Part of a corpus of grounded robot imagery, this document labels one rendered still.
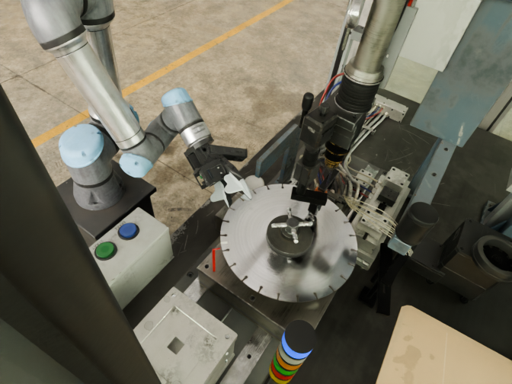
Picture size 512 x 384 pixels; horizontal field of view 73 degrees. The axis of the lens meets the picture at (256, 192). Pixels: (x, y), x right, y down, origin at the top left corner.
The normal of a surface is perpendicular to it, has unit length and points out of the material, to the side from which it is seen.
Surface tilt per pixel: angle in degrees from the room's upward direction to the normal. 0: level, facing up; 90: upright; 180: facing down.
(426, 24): 90
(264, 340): 0
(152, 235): 0
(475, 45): 90
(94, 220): 0
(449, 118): 90
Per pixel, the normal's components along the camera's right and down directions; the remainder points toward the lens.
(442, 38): -0.56, 0.60
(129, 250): 0.09, -0.65
